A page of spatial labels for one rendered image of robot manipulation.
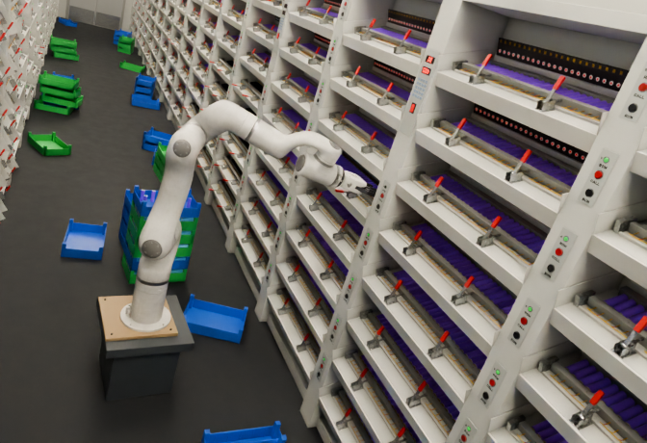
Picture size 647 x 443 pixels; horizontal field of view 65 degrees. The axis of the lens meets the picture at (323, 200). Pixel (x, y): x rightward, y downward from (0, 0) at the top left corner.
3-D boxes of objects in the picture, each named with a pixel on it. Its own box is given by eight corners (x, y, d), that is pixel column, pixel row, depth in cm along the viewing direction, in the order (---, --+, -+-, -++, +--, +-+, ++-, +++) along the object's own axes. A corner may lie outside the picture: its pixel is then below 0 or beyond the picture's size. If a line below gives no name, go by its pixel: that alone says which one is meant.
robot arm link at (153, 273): (131, 281, 187) (141, 224, 179) (147, 258, 204) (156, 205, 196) (164, 289, 188) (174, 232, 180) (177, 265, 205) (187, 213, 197)
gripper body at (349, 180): (346, 172, 177) (370, 182, 183) (334, 162, 186) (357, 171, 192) (336, 191, 179) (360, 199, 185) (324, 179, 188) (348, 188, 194)
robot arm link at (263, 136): (270, 97, 172) (345, 144, 178) (247, 134, 179) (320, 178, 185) (266, 106, 164) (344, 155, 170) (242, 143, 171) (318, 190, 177)
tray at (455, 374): (462, 415, 137) (468, 378, 131) (361, 287, 187) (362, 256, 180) (521, 391, 144) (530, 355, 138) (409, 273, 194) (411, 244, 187)
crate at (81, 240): (101, 260, 277) (103, 247, 274) (60, 256, 269) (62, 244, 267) (105, 234, 303) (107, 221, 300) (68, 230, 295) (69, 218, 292)
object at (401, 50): (419, 78, 168) (423, 35, 161) (342, 44, 217) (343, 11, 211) (469, 72, 175) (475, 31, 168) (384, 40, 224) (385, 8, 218)
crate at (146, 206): (140, 216, 251) (142, 201, 248) (132, 198, 266) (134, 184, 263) (198, 218, 267) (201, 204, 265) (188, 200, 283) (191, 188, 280)
